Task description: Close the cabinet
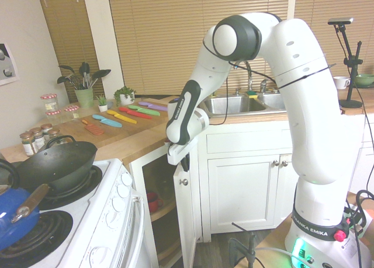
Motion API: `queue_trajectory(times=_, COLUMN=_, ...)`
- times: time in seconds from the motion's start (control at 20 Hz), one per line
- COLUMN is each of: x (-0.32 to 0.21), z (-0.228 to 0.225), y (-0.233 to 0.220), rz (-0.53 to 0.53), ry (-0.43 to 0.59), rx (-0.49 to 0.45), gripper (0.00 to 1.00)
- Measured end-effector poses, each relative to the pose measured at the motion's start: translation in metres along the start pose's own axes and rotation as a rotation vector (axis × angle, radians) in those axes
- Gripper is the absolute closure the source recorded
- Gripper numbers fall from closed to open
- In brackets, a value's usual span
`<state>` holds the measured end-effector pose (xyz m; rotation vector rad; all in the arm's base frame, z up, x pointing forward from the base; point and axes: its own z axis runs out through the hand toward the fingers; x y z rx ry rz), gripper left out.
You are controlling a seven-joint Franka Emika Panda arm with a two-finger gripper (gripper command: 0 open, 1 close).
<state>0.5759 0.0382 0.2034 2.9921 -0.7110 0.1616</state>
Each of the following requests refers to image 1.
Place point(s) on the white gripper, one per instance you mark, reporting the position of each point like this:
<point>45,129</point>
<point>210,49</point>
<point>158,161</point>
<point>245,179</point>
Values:
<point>181,151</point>

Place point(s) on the white cabinet door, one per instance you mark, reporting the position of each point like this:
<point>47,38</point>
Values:
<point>182,215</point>

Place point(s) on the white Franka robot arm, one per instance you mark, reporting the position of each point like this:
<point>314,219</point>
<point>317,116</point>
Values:
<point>306,104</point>

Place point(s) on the wooden cabinet shelf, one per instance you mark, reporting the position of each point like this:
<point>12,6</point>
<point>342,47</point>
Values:
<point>163,209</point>

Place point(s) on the white sink cabinet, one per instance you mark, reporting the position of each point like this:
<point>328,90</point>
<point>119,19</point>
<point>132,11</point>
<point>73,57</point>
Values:
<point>242,192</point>

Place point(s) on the silver cabinet knob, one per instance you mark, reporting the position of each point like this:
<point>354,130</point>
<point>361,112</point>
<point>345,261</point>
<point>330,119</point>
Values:
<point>275,163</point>
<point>284,163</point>

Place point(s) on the silver door knob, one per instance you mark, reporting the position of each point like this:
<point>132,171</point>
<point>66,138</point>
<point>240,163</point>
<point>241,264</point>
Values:
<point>183,181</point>

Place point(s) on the red mug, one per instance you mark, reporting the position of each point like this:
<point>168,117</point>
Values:
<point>153,202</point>

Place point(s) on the purple knife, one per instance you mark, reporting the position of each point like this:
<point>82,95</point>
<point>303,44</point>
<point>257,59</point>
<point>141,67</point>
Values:
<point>153,106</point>

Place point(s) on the green knife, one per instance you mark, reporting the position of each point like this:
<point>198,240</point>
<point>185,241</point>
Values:
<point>144,110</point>

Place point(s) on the red knife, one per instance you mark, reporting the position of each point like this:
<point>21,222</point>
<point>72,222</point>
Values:
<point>135,113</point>

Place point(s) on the stainless steel sink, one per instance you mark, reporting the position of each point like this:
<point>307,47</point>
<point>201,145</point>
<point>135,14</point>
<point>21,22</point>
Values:
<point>233,104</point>

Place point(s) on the yellow knife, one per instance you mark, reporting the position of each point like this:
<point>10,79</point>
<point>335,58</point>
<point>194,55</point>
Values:
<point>122,117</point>

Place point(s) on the blue knife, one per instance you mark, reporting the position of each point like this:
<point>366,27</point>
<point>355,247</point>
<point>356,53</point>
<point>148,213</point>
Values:
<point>108,121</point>

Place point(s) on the leafy plant white pot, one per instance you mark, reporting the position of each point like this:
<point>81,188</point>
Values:
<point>125,94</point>

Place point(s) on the yellow green sponge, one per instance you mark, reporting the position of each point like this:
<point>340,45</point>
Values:
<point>252,94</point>

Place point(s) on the grey round dish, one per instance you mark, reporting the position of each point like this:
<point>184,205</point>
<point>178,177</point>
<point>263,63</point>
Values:
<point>110,104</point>

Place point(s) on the orange knife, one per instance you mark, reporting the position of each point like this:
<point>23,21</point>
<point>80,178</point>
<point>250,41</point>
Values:
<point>94,129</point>

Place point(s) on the white electric stove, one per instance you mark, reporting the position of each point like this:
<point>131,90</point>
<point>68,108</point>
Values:
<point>102,215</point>

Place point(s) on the small plant white pot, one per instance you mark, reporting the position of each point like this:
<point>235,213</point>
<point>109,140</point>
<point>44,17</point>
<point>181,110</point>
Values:
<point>102,104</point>

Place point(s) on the black C-clamp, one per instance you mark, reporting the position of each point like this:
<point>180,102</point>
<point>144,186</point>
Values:
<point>251,244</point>

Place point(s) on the chrome faucet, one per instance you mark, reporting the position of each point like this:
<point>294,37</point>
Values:
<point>249,75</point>

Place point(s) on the large wooden cutting board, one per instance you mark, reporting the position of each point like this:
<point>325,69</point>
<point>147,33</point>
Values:
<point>73,130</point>

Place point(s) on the green utensil holder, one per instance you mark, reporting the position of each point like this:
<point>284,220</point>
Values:
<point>84,98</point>

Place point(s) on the black kitchen utensil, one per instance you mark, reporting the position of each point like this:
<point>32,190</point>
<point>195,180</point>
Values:
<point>84,69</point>
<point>62,79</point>
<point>65,68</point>
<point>102,73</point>

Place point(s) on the white tube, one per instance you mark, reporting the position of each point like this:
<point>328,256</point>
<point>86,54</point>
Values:
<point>274,250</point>

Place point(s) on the short jar checkered lid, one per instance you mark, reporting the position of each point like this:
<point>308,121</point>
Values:
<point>71,113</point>
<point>53,117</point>

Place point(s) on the black wok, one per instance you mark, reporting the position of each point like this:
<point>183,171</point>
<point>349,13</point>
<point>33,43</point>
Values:
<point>58,160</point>

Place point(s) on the wide wooden window blind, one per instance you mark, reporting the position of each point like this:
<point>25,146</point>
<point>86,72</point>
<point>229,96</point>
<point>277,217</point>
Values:
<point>175,31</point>

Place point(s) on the spice jar brown lid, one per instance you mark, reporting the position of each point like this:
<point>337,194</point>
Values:
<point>54,133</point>
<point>46,129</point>
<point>37,136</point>
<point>27,145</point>

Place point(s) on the tall jar checkered lid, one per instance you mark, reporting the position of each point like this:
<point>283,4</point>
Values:
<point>49,102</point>

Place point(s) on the pink connector cap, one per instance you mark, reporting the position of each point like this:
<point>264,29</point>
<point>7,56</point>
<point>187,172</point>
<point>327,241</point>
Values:
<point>340,236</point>

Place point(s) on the white mug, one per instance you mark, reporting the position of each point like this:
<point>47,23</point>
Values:
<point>340,82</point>

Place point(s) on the blue kettle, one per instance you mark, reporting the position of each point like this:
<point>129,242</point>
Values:
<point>11,209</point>

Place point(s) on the green bowl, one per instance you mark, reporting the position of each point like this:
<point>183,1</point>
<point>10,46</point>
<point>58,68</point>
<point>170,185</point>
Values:
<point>365,79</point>

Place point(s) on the white corner cabinet frame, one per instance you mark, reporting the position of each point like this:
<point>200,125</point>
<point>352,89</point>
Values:
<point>135,174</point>

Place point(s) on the black camera stand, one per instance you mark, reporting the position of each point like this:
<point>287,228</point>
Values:
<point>350,75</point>

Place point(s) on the grey wall poster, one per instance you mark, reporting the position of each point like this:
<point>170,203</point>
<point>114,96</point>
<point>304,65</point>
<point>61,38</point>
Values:
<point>7,63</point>

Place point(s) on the grey stereo camera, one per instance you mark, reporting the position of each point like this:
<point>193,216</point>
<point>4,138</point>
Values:
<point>340,20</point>

